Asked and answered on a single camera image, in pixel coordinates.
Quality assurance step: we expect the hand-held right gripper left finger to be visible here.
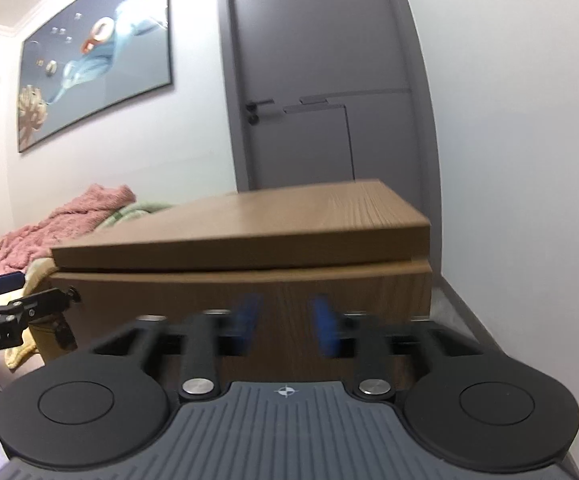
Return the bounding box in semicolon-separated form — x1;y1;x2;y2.
89;293;265;403

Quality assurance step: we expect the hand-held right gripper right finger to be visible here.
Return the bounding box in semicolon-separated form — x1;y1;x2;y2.
308;295;487;403

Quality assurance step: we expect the wooden drawer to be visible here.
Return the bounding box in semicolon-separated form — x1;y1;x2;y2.
48;259;433;391

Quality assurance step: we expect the yellow blanket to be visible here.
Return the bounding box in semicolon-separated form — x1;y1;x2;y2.
3;255;59;372

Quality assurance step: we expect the pink knitted blanket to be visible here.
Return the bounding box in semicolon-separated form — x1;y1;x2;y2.
0;183;138;282

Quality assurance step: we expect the wooden nightstand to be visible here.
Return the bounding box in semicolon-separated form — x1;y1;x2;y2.
50;178;431;275

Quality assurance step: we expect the green blanket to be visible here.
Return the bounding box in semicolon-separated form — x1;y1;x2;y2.
94;201;176;232

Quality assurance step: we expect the grey door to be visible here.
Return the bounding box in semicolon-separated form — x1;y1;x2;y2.
216;0;444;266

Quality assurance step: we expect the black door handle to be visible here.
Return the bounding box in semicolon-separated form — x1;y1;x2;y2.
245;98;275;126

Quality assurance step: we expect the framed wall poster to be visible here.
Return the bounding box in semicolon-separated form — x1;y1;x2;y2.
16;0;175;155

